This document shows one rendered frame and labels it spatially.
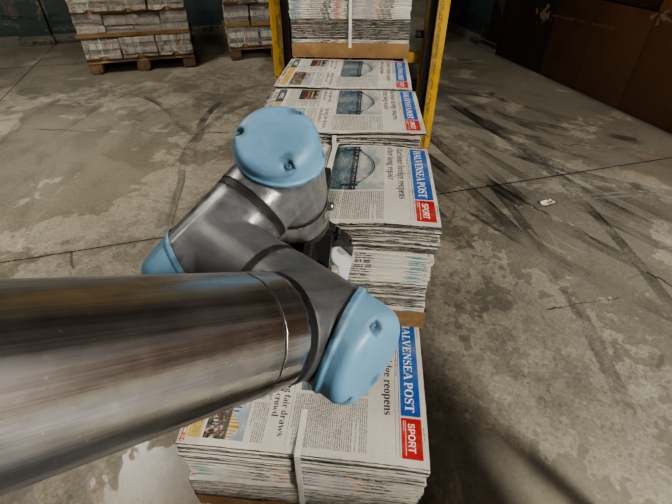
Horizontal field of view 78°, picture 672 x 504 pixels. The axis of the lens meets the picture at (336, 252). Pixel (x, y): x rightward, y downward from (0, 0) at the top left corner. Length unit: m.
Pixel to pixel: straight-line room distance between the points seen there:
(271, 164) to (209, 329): 0.18
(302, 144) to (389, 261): 0.37
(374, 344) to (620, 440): 1.65
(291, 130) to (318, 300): 0.16
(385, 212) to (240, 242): 0.37
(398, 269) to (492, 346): 1.28
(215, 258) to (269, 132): 0.11
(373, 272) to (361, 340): 0.45
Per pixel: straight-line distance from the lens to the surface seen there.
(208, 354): 0.19
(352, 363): 0.26
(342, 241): 0.58
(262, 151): 0.35
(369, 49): 1.47
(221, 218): 0.35
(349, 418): 0.69
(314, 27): 1.48
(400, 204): 0.68
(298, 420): 0.69
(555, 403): 1.86
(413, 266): 0.69
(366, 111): 1.04
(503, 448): 1.68
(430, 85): 2.07
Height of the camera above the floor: 1.43
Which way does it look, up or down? 39 degrees down
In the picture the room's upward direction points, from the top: straight up
